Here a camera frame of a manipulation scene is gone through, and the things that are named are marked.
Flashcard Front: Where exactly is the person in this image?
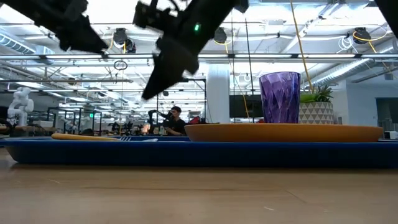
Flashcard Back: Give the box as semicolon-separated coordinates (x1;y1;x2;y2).
164;105;188;137

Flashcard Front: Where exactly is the succulent in white patterned pot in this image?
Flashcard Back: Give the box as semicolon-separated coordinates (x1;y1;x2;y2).
298;83;335;125

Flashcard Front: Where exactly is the purple faceted plastic cup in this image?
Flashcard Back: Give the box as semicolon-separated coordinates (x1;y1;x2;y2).
259;71;302;124

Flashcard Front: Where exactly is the fork with orange handle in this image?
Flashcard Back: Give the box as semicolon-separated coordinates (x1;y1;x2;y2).
51;133;133;142

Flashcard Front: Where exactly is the black ceiling cable reel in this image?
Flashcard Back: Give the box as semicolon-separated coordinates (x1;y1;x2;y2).
353;27;373;45
112;27;137;54
213;27;228;44

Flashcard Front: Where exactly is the blue plastic tray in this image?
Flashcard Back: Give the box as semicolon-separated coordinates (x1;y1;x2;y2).
0;136;398;169

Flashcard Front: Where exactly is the orange plate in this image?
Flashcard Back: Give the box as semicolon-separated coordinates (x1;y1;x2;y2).
183;123;384;143

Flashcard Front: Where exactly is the long black cable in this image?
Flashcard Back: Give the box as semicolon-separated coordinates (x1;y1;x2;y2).
244;18;256;124

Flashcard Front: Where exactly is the long yellow cable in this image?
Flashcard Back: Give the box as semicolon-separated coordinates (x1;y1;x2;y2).
290;0;315;94

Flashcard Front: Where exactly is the white humanoid robot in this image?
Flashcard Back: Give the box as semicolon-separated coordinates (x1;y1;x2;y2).
6;86;35;127

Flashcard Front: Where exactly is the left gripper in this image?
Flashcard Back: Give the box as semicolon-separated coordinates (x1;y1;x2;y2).
57;14;109;54

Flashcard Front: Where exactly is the black monitor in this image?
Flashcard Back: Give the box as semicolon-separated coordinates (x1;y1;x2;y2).
229;95;264;118

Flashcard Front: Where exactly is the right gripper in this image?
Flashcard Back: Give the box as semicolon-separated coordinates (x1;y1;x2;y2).
141;0;239;101

